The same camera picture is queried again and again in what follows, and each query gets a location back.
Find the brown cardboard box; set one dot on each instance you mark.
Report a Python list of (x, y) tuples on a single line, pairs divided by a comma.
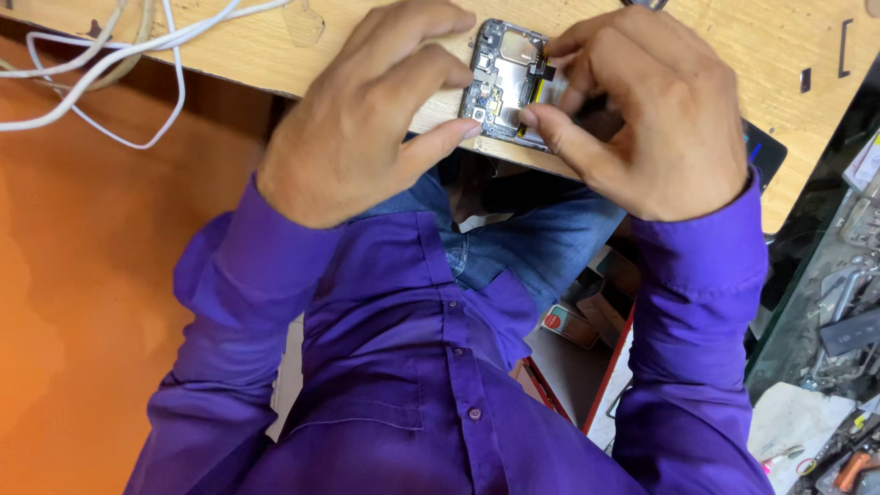
[(608, 289)]

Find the glass counter with repair tools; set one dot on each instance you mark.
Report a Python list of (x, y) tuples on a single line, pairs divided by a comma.
[(825, 330)]

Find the purple button shirt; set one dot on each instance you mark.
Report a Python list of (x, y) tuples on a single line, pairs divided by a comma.
[(412, 357)]

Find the person's right hand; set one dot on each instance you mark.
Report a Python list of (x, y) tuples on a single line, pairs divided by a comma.
[(674, 124)]

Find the small red and white box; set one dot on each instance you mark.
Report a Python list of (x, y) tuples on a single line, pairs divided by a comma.
[(567, 324)]

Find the long black bracket strip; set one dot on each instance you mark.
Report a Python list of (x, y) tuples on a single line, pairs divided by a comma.
[(841, 48)]

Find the white board with red edge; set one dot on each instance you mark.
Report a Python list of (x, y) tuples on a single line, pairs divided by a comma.
[(612, 392)]

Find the person's left hand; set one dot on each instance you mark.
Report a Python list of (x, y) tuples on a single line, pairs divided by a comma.
[(330, 137)]

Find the small black plastic piece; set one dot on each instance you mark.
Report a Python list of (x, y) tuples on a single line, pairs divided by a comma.
[(806, 80)]

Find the black phone with dark screen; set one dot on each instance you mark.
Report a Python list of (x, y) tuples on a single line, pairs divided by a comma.
[(766, 155)]

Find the clear plastic opening pick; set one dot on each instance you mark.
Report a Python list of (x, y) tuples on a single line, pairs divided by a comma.
[(302, 24)]

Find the blue jeans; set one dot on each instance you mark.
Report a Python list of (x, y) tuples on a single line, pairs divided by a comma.
[(536, 234)]

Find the smartphone without back cover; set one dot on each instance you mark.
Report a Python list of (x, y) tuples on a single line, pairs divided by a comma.
[(505, 82)]

